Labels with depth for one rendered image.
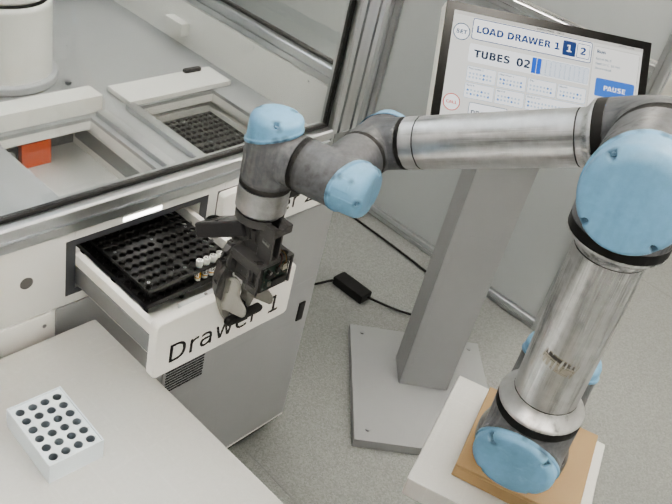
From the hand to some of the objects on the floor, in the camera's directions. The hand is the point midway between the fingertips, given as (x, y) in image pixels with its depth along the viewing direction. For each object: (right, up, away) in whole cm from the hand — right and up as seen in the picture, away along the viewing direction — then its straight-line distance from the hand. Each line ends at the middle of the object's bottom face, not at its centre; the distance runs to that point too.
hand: (232, 306), depth 125 cm
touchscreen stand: (+43, -36, +124) cm, 136 cm away
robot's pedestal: (+30, -86, +49) cm, 104 cm away
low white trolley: (-41, -88, +20) cm, 99 cm away
